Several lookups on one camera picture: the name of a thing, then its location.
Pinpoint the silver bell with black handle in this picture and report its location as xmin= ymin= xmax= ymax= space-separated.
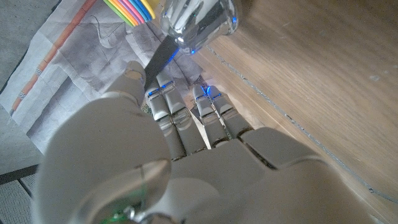
xmin=144 ymin=0 xmax=241 ymax=91

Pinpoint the printed fabric backdrop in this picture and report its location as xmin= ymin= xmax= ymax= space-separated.
xmin=0 ymin=0 xmax=206 ymax=154

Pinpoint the stack of colourful toy cups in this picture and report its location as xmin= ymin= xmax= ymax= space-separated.
xmin=102 ymin=0 xmax=161 ymax=28

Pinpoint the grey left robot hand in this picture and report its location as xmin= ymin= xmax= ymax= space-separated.
xmin=32 ymin=60 xmax=385 ymax=224

